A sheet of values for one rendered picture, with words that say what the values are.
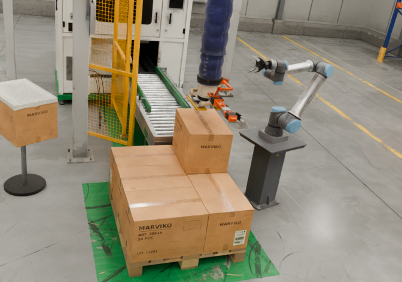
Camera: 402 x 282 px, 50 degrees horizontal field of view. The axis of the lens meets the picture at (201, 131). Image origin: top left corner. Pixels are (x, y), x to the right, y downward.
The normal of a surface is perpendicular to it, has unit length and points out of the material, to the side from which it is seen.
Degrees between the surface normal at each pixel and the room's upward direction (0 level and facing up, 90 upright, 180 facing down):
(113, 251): 0
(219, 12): 80
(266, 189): 90
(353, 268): 0
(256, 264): 0
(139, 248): 90
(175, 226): 90
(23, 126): 90
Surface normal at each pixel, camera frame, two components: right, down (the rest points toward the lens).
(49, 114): 0.73, 0.36
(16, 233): 0.12, -0.90
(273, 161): 0.57, 0.40
